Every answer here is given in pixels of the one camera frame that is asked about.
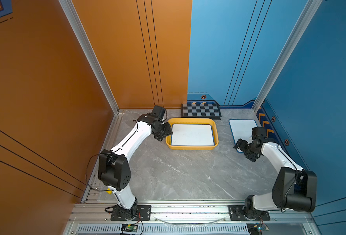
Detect blue-framed whiteboard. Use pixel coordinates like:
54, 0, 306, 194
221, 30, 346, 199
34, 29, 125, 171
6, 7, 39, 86
229, 119, 257, 144
170, 124, 215, 147

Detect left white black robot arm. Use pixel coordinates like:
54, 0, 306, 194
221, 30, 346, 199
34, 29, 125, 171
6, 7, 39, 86
94, 105, 173, 220

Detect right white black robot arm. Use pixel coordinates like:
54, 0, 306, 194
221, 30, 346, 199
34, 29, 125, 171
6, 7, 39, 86
234, 127, 317, 220

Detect black grey checkerboard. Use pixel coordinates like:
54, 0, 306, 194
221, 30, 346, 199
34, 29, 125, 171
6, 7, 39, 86
181, 101, 222, 120

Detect right green circuit board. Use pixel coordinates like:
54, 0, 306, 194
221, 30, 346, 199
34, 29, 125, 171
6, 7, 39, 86
247, 224, 269, 235

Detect green circuit board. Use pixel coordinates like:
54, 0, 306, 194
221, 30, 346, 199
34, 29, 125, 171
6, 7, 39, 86
121, 224, 138, 234
247, 224, 269, 235

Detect left green circuit board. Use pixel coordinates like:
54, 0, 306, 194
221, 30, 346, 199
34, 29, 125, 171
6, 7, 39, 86
121, 224, 138, 234

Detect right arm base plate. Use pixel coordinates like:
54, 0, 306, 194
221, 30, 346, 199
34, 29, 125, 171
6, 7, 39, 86
228, 205, 270, 221

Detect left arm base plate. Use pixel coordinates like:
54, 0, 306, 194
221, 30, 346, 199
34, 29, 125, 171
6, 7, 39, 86
110, 205, 151, 221

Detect aluminium front rail frame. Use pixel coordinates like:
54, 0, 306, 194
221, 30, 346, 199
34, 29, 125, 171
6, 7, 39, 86
63, 200, 321, 235

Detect right aluminium corner post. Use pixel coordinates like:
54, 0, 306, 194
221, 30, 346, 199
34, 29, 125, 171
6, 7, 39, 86
252, 0, 322, 114

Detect aluminium corner post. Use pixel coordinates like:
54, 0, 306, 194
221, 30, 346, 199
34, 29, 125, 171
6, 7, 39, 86
252, 0, 322, 114
59, 0, 120, 115

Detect left aluminium corner post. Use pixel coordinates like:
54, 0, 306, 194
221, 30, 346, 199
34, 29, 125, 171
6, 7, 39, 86
59, 0, 120, 115

